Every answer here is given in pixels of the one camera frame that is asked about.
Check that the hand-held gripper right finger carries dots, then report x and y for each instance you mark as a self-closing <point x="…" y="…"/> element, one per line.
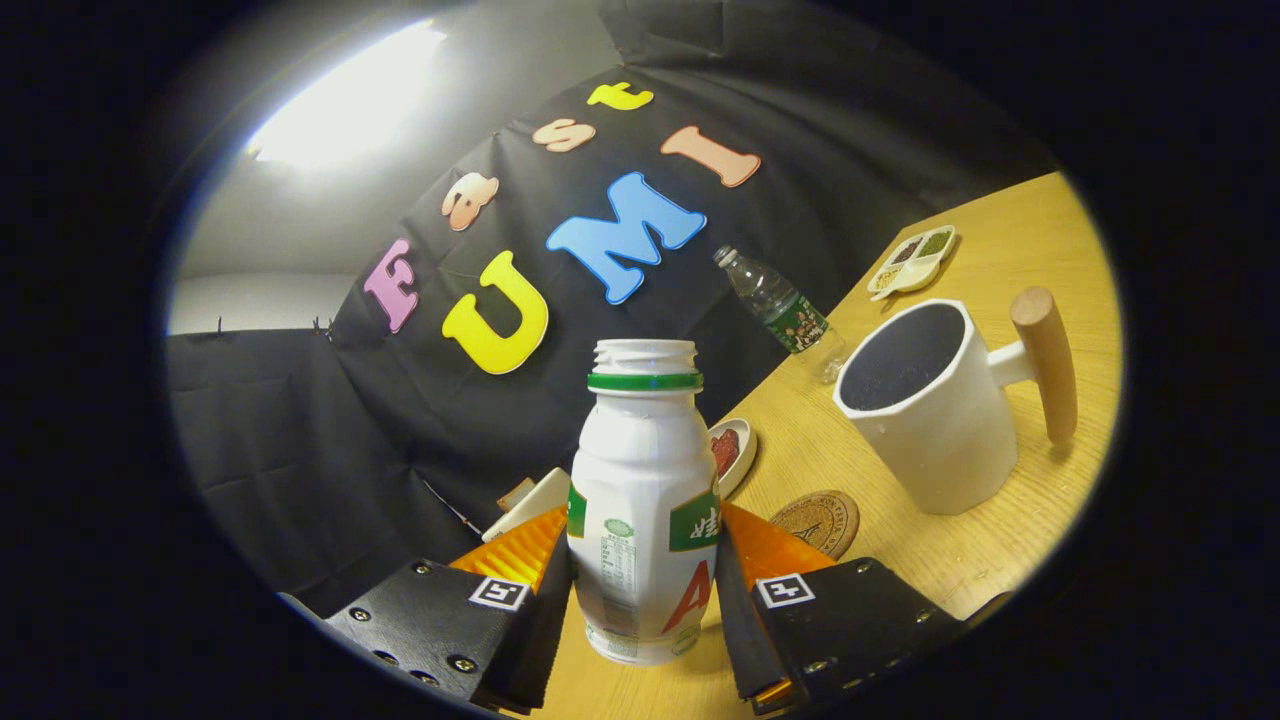
<point x="740" y="630"/>

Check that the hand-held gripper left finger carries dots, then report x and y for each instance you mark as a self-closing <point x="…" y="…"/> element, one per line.
<point x="535" y="640"/>

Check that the round cork coaster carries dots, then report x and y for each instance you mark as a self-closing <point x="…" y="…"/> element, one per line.
<point x="820" y="522"/>

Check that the white juice bottle green label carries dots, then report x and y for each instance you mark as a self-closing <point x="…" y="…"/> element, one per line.
<point x="640" y="470"/>

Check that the clear plastic water bottle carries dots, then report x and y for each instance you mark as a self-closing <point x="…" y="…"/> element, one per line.
<point x="790" y="315"/>

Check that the cream toaster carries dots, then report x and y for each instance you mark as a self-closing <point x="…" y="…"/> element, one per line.
<point x="540" y="503"/>

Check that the red meat slice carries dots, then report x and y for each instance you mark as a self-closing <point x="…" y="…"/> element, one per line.
<point x="725" y="452"/>

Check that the round white plate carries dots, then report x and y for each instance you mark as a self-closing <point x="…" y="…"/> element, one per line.
<point x="745" y="445"/>

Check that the wooden table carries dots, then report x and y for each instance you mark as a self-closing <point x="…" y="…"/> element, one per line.
<point x="1000" y="560"/>

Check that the black backdrop cloth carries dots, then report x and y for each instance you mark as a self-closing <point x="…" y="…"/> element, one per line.
<point x="300" y="420"/>

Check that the white divided dish with beans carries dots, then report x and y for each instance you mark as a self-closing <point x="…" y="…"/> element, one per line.
<point x="912" y="262"/>

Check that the ceiling light panel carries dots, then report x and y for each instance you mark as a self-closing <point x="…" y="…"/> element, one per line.
<point x="350" y="100"/>

